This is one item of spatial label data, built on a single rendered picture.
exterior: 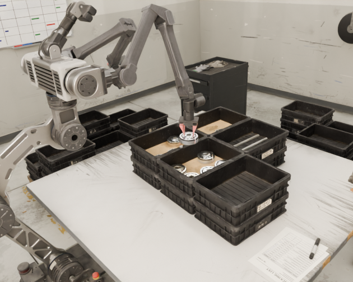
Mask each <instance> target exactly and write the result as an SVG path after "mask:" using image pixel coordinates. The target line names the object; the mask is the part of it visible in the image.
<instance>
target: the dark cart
mask: <svg viewBox="0 0 353 282"><path fill-rule="evenodd" d="M218 60H219V61H220V62H221V61H222V60H223V61H224V62H226V63H228V65H225V66H224V67H218V68H210V70H203V71H201V72H196V71H194V70H195V69H196V66H198V67H200V64H202V66H203V65H204V64H205V65H207V64H208V63H210V62H211V63H212V62H213V61H214V62H215V61H218ZM184 67H185V70H186V73H187V75H188V77H189V79H190V82H191V83H192V86H193V89H194V94H197V93H202V94H203V97H204V98H205V101H206V102H205V104H204V105H202V106H199V107H196V108H194V114H195V113H198V112H200V111H202V110H203V111H209V110H212V109H214V108H217V107H220V106H221V107H224V108H227V109H230V110H233V111H236V112H238V113H241V114H244V115H246V111H247V84H248V62H244V61H240V60H234V59H228V58H222V57H214V58H210V59H206V60H203V61H200V62H197V63H193V64H190V65H186V66H184ZM183 100H185V99H181V111H182V116H183Z"/></svg>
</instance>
